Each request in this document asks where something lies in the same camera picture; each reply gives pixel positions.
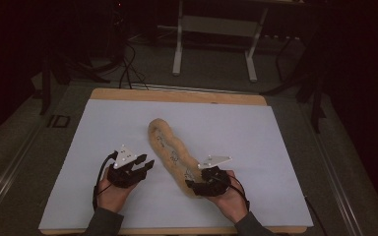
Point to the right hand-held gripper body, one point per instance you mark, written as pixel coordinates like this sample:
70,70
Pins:
215,182

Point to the person's left hand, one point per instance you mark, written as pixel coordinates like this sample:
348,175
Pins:
113,196

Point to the white metal stand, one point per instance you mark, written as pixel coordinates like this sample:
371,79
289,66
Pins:
177,59

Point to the black stand with legs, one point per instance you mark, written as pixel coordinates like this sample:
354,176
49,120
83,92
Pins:
46,91
316,108

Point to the white table mat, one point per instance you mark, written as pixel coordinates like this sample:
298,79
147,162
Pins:
242,131

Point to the person's right hand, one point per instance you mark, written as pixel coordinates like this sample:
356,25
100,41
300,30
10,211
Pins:
231,203

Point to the aluminium floor rail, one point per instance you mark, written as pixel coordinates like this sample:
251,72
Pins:
10,170
177,88
338,193

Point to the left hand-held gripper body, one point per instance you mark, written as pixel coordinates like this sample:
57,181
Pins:
124,175

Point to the tan fleece cover black backing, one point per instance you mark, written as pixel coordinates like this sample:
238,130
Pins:
169,147

